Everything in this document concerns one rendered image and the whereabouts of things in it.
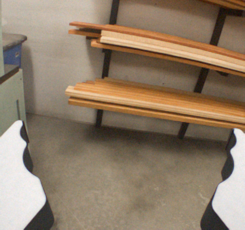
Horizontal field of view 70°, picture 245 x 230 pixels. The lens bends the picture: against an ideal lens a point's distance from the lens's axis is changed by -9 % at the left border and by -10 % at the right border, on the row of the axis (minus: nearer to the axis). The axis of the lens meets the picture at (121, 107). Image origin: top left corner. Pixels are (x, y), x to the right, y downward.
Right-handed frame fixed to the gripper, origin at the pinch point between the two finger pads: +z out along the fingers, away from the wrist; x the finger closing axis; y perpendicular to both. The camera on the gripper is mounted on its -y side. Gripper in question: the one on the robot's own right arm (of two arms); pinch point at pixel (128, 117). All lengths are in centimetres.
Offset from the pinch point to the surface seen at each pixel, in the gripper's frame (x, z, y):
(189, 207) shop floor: 57, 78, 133
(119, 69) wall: -6, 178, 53
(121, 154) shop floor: 0, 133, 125
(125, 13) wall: -1, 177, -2
